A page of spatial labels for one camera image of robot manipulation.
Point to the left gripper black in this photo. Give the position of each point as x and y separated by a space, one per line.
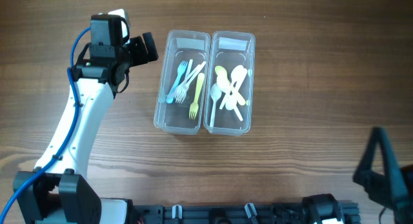
141 56

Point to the light blue plastic fork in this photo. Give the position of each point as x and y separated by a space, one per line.
180 71

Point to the white fork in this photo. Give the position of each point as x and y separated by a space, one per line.
180 91
192 76

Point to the white fork angled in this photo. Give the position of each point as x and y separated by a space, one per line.
176 91

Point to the yellow plastic fork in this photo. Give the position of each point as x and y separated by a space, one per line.
194 107

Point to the white slim spoon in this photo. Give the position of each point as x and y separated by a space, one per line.
215 94

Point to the yellow plastic spoon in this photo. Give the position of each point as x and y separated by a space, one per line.
223 83

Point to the white plastic spoon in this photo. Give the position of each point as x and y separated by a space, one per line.
229 102
237 77

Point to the white wide-handle spoon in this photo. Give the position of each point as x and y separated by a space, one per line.
237 78

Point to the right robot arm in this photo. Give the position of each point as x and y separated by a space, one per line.
379 173

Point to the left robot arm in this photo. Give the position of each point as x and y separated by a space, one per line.
57 190

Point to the clear plastic container left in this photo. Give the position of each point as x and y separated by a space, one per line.
181 45

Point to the clear plastic container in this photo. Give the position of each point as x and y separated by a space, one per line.
181 45
230 49

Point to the clear plastic container right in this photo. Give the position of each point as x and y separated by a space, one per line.
230 49

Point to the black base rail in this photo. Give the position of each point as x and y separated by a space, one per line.
249 213

